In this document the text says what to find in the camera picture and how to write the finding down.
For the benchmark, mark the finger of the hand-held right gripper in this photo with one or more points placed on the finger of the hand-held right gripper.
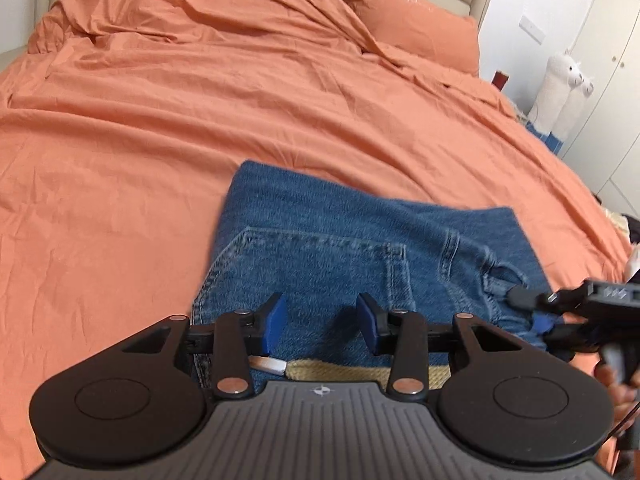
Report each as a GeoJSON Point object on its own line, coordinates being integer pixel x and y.
{"type": "Point", "coordinates": [570, 335]}
{"type": "Point", "coordinates": [535, 299]}

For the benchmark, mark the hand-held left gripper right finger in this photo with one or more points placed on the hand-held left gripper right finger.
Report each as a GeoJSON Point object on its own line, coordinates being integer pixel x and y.
{"type": "Point", "coordinates": [367, 327]}

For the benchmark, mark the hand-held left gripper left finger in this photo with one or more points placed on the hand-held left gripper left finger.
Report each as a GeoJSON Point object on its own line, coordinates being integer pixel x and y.
{"type": "Point", "coordinates": [274, 322]}

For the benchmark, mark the blue denim pants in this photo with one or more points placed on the blue denim pants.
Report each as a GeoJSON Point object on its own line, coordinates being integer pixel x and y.
{"type": "Point", "coordinates": [350, 240]}

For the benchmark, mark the person's right hand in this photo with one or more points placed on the person's right hand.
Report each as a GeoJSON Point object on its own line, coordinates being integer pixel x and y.
{"type": "Point", "coordinates": [609, 382]}

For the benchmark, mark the pile of clothes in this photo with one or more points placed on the pile of clothes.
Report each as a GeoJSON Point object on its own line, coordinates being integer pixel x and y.
{"type": "Point", "coordinates": [620, 220]}

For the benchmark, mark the white alpaca plush pillow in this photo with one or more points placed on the white alpaca plush pillow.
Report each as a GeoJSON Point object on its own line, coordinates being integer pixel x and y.
{"type": "Point", "coordinates": [550, 90]}
{"type": "Point", "coordinates": [575, 110]}

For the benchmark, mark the orange duvet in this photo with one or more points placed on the orange duvet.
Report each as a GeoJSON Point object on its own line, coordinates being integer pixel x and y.
{"type": "Point", "coordinates": [175, 135]}

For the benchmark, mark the white wardrobe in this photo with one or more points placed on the white wardrobe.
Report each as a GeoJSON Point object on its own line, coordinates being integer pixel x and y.
{"type": "Point", "coordinates": [610, 60]}

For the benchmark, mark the beige upholstered headboard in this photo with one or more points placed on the beige upholstered headboard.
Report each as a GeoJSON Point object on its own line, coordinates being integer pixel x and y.
{"type": "Point", "coordinates": [482, 10]}

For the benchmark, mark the orange embroidered pillow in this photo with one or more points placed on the orange embroidered pillow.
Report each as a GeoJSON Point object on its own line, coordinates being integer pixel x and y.
{"type": "Point", "coordinates": [405, 15]}

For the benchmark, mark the white wall switch panel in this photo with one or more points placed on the white wall switch panel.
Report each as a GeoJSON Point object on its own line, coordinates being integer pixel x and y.
{"type": "Point", "coordinates": [532, 28]}

